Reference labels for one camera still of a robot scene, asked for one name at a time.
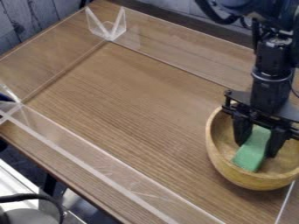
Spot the clear acrylic corner bracket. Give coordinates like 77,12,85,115
85,7,126,41

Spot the green rectangular block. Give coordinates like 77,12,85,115
230,126,270,172

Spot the clear acrylic front barrier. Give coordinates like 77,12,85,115
0,84,225,224

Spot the grey metal bracket with screw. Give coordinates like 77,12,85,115
38,199,86,224

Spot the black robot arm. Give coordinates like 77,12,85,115
194,0,299,158

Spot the black cable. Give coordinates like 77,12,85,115
0,192,65,224

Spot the brown wooden bowl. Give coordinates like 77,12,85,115
205,108,299,191

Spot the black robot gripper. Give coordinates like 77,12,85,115
221,68,299,158

